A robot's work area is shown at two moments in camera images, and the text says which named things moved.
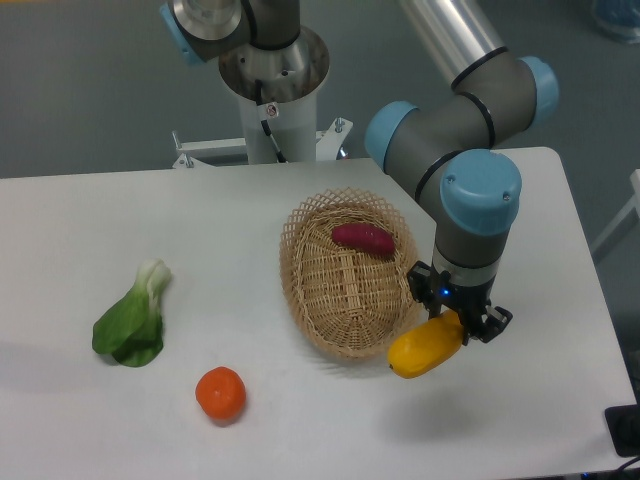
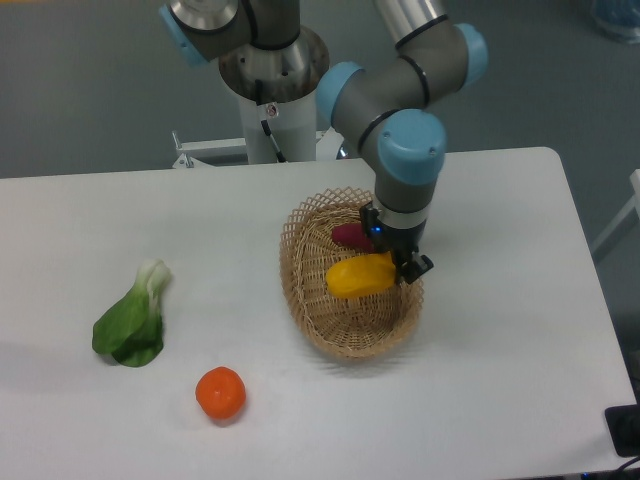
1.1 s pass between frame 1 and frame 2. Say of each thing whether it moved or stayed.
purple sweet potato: stayed
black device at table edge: stayed
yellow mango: moved
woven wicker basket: stayed
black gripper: moved
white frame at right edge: stayed
